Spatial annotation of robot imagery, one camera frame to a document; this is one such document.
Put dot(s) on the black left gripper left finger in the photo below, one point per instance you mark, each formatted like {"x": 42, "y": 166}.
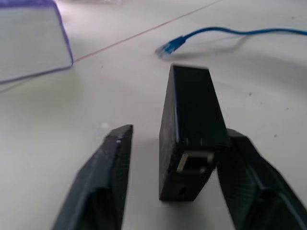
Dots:
{"x": 100, "y": 182}

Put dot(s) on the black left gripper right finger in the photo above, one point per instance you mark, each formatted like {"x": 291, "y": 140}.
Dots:
{"x": 259, "y": 191}

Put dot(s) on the small black box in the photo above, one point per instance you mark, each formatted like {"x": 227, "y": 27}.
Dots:
{"x": 192, "y": 115}

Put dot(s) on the white sheet with purple edge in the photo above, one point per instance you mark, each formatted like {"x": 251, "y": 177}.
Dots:
{"x": 28, "y": 40}

